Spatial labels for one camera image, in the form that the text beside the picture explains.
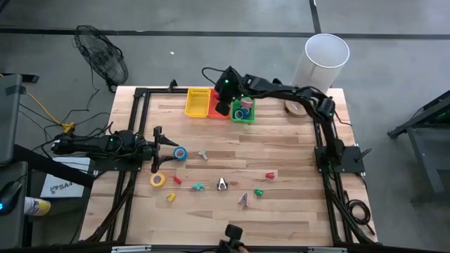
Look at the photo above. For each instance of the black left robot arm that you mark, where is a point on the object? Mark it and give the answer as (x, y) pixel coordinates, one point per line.
(88, 144)

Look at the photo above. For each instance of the green mini stapler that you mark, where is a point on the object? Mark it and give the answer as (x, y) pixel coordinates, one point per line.
(258, 192)

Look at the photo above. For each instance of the grey desk top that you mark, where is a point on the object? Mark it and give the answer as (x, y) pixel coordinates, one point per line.
(12, 228)
(8, 123)

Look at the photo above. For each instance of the black floor fan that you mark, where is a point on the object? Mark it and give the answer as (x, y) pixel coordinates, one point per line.
(102, 56)

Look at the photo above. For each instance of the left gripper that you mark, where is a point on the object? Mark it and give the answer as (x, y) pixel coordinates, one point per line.
(156, 151)

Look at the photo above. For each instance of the table lamp white shade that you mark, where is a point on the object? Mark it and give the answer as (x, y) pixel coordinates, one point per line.
(323, 70)

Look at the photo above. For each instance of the silver edge bracket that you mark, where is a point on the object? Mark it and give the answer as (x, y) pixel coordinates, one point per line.
(130, 249)
(327, 249)

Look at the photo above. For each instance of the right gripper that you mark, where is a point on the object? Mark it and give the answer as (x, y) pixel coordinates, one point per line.
(222, 109)

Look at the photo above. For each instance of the green plastic basket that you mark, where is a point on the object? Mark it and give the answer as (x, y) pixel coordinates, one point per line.
(251, 118)

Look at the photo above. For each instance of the yellow tape roll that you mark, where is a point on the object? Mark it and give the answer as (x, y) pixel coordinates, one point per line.
(152, 180)

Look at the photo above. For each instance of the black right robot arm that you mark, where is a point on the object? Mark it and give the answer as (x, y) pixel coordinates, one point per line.
(281, 92)

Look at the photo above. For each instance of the yellow plastic basket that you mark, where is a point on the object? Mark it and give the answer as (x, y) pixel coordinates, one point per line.
(198, 103)

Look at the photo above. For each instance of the black computer mouse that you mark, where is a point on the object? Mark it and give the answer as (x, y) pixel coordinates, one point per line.
(10, 196)

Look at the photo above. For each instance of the black aluminium table frame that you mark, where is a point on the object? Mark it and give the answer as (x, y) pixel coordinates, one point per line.
(141, 105)

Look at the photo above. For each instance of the pale tape roll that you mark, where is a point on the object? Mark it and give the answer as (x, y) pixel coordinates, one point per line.
(236, 112)

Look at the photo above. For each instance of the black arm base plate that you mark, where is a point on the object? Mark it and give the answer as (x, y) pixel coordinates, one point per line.
(351, 161)
(105, 166)

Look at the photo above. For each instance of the pink staple remover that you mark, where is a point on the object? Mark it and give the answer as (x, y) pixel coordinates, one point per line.
(244, 200)

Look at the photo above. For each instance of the white printed paper sheet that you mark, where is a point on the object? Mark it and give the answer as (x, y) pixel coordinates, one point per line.
(63, 188)

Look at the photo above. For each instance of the grey metal cart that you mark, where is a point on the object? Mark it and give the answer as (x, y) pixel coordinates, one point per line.
(429, 196)

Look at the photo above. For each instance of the person's hand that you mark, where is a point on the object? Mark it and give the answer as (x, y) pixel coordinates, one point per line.
(243, 250)

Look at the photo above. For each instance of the black diagonal beam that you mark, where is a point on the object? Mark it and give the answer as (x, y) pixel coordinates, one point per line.
(52, 165)

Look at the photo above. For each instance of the blue tape roll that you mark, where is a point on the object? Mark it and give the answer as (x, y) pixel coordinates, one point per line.
(247, 110)
(175, 154)

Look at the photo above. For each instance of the black staple remover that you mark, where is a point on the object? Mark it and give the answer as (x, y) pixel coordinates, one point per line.
(222, 184)

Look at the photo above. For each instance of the teal staple remover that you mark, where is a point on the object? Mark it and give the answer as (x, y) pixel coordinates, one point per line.
(198, 187)

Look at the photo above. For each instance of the black table clamp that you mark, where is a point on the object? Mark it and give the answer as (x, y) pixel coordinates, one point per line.
(172, 86)

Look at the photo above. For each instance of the orange plastic basket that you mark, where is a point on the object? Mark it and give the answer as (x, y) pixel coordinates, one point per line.
(212, 110)

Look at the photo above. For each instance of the red mini stapler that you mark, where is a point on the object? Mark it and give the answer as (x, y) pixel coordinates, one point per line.
(270, 175)
(177, 180)

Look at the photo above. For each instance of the yellow white spray can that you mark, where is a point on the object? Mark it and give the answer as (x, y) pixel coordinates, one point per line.
(37, 206)

